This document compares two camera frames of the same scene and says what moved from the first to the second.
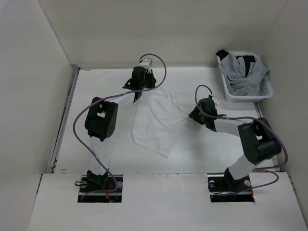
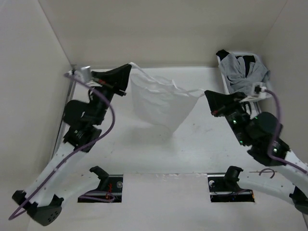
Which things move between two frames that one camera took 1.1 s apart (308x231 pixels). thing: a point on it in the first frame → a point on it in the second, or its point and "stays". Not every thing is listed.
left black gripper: (152, 80) → (114, 80)
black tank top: (248, 59) stays
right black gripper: (194, 114) → (220, 102)
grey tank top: (239, 83) stays
